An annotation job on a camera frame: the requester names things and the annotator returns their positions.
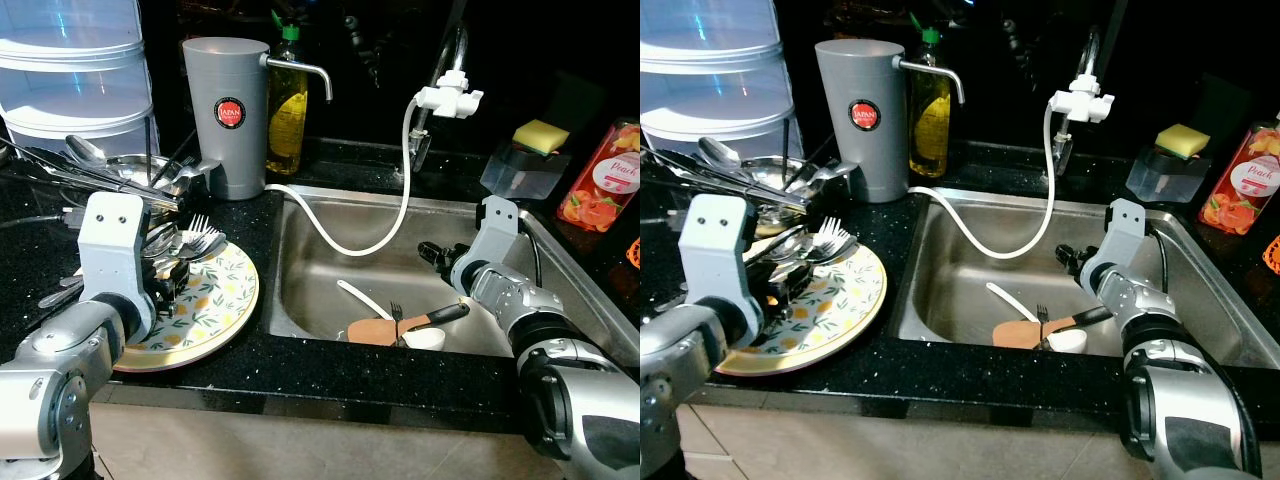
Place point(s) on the yellow sponge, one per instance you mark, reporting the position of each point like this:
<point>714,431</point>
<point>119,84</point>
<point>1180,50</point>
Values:
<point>540,135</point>
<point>1182,140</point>

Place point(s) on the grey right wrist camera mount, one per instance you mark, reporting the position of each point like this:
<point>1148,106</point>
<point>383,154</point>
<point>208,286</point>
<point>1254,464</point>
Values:
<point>1128,225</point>
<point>497,225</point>

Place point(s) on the floral ceramic plate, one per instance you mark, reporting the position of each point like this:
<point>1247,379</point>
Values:
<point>850,300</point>
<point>215,300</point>

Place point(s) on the yellow dish soap bottle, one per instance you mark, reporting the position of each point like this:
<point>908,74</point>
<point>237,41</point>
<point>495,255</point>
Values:
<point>930,125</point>
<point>287,120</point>

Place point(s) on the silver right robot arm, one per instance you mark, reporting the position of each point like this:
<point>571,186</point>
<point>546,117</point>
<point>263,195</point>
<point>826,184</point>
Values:
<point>1180,410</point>
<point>580,420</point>

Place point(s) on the stainless steel sink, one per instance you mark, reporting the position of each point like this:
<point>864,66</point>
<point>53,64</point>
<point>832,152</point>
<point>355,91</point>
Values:
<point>330,290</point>
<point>960,290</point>

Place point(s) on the clear plastic sponge holder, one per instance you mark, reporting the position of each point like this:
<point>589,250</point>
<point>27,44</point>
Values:
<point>520,178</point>
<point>1165,180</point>

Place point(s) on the white plastic ladle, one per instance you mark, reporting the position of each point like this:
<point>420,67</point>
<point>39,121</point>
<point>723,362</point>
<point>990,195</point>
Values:
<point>425,340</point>
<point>1068,342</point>

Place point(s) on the chrome faucet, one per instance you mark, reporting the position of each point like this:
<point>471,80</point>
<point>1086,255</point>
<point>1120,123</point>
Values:
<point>455,50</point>
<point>1092,55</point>

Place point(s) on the white faucet diverter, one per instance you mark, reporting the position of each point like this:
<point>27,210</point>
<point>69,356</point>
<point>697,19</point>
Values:
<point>448,97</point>
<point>1082,103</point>

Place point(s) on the grey water filter canister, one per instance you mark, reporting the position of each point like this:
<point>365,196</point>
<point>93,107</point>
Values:
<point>225,75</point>
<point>860,80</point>

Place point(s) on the steel fork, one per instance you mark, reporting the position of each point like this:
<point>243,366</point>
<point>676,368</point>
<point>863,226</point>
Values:
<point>205,240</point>
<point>395,312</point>
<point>832,240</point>
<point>1042,315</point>

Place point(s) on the steel spoon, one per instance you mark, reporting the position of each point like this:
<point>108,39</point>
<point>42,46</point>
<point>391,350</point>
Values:
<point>790,245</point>
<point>175,245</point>

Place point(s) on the orange black handheld fan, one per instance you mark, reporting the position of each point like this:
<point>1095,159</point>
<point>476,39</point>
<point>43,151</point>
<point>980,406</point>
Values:
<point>1273,255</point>
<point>633,253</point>

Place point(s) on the peach hand soap bottle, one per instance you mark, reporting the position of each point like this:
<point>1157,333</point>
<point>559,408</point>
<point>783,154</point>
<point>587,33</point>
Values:
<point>600,190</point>
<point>1240,190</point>

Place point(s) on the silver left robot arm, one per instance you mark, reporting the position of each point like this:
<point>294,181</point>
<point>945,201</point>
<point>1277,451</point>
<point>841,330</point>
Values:
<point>670,370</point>
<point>50,370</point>

